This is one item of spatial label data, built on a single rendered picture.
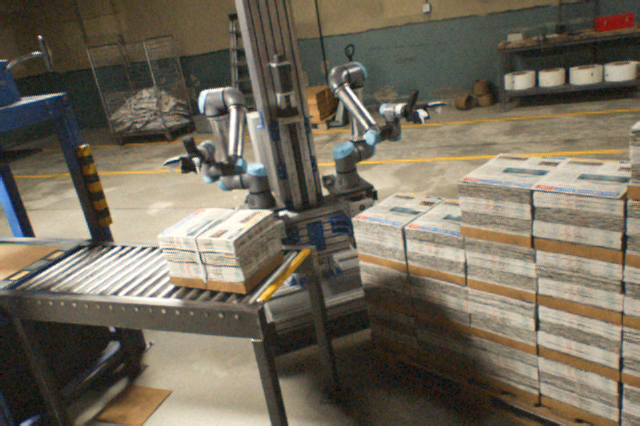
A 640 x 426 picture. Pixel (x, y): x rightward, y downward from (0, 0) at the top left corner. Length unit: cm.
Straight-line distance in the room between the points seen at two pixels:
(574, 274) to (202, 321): 135
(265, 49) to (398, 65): 626
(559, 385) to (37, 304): 217
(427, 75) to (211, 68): 394
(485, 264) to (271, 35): 160
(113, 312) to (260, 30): 156
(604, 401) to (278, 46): 218
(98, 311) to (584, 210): 188
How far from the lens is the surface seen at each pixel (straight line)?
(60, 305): 263
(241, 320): 207
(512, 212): 213
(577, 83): 830
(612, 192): 201
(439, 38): 899
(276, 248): 227
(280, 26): 305
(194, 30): 1066
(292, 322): 310
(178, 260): 228
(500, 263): 225
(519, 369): 246
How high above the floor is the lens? 177
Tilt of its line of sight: 20 degrees down
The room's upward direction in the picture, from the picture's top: 9 degrees counter-clockwise
